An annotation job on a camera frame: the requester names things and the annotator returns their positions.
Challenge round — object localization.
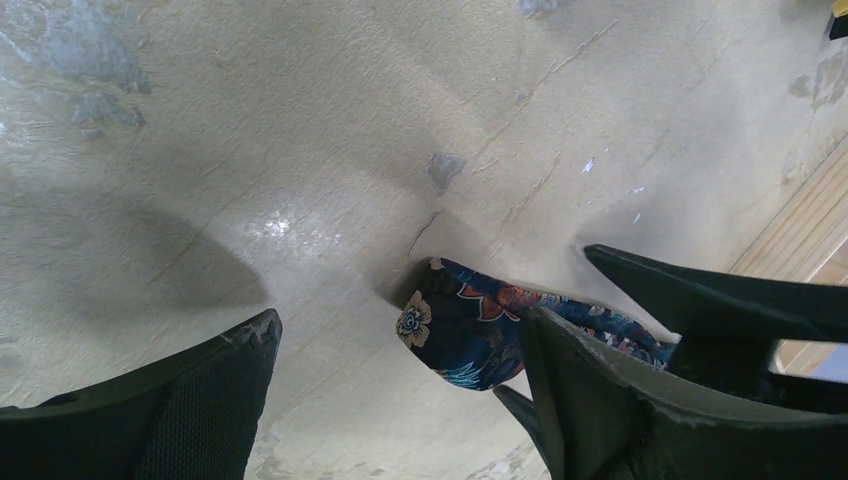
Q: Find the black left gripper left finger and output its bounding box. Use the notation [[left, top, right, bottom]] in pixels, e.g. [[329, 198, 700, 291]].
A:
[[1, 309, 282, 479]]

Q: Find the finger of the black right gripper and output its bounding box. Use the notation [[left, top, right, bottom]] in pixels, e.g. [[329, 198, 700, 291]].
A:
[[583, 244, 847, 398], [493, 385, 550, 464]]

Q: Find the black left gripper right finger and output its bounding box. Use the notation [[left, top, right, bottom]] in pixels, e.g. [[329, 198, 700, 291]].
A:
[[521, 308, 847, 479]]

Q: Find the navy floral patterned tie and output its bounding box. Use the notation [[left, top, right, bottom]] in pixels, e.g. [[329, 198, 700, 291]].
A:
[[395, 257, 676, 391]]

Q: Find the wooden compartment tray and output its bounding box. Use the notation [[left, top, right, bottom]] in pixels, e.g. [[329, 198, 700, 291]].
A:
[[728, 135, 848, 379]]

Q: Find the white board with yellow frame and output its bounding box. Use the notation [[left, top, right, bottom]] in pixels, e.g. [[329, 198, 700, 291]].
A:
[[828, 0, 848, 41]]

